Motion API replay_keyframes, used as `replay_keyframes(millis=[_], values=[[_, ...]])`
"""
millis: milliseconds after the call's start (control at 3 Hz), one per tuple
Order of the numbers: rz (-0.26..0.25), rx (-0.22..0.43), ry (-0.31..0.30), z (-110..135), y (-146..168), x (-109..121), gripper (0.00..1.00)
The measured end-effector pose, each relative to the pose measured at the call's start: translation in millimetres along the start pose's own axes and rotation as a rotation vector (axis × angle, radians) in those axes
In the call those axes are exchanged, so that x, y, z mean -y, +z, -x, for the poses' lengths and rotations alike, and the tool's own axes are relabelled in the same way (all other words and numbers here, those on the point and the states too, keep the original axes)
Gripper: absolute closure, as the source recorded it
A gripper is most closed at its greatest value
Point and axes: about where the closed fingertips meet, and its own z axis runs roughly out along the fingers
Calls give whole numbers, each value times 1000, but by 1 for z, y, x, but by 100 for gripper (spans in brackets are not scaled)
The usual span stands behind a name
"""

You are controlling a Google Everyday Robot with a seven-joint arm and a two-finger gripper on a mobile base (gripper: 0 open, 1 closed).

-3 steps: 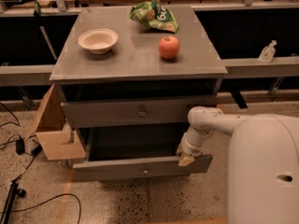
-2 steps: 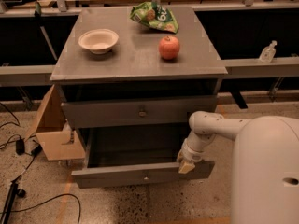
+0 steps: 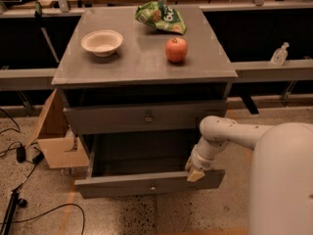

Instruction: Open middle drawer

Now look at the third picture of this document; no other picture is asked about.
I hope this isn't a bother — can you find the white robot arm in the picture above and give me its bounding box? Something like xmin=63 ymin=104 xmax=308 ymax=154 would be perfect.
xmin=185 ymin=117 xmax=313 ymax=235

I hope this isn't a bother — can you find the red apple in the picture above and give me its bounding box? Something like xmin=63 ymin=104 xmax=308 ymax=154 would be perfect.
xmin=165 ymin=37 xmax=188 ymax=63

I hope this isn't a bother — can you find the grey drawer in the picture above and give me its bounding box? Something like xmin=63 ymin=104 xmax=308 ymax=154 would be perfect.
xmin=64 ymin=100 xmax=227 ymax=135
xmin=75 ymin=129 xmax=225 ymax=199

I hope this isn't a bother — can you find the black power adapter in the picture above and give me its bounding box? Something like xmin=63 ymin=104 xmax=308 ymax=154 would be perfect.
xmin=17 ymin=146 xmax=26 ymax=163

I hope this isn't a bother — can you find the white paper bowl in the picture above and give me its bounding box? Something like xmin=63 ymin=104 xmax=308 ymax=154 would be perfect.
xmin=81 ymin=30 xmax=123 ymax=57

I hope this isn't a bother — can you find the brown cardboard box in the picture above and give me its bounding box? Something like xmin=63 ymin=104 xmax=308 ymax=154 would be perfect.
xmin=25 ymin=89 xmax=89 ymax=168

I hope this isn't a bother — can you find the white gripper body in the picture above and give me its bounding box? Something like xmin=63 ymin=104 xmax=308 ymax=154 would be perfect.
xmin=191 ymin=146 xmax=213 ymax=171

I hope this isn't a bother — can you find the grey metal rail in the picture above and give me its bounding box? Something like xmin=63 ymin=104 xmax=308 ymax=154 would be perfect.
xmin=0 ymin=60 xmax=313 ymax=91

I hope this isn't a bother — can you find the grey top drawer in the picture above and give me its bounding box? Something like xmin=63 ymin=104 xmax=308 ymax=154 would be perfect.
xmin=64 ymin=100 xmax=227 ymax=135

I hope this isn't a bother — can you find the grey wooden drawer cabinet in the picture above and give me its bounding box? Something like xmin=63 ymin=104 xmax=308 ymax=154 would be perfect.
xmin=51 ymin=5 xmax=239 ymax=181

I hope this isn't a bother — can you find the green chip bag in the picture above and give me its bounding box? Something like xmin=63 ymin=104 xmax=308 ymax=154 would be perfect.
xmin=135 ymin=1 xmax=186 ymax=35

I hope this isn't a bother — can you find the black tripod leg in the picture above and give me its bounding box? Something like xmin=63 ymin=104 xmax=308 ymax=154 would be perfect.
xmin=0 ymin=191 xmax=27 ymax=235

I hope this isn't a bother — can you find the black floor cable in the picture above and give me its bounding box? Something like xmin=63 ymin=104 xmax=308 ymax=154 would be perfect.
xmin=0 ymin=108 xmax=86 ymax=235

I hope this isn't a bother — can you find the clear sanitizer bottle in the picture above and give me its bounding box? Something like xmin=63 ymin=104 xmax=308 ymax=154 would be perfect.
xmin=270 ymin=42 xmax=290 ymax=66

